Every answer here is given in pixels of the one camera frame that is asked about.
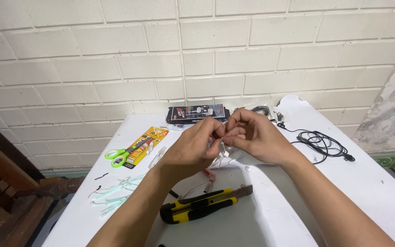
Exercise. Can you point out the person's left hand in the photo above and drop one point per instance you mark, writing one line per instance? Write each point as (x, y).
(187, 154)

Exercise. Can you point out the person's right hand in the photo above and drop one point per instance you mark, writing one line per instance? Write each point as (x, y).
(262, 140)

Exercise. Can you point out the clear bag with black earphone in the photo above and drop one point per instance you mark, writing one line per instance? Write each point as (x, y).
(273, 113)

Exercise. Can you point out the clear plastic cap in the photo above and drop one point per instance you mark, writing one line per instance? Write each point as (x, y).
(158, 157)

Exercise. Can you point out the black earphone retail box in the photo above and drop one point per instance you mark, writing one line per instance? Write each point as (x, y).
(194, 114)

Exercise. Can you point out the orange carded glue tube pack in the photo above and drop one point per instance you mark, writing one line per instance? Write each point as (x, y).
(146, 145)

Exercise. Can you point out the yellow black utility knife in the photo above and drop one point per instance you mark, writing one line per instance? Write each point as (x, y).
(197, 205)

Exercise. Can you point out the brown wooden furniture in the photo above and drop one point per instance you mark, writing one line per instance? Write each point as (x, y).
(9, 195)

